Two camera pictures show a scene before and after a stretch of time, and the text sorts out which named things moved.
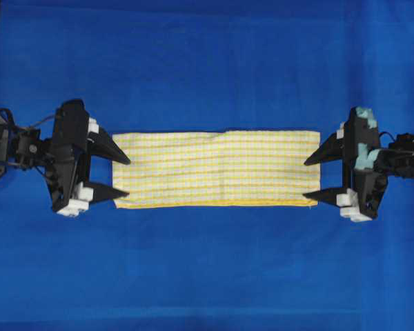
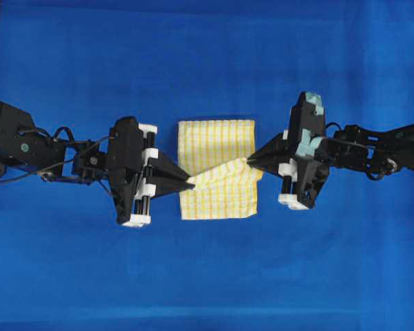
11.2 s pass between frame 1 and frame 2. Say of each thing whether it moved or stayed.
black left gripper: moved
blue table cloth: stayed
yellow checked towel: moved
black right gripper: moved
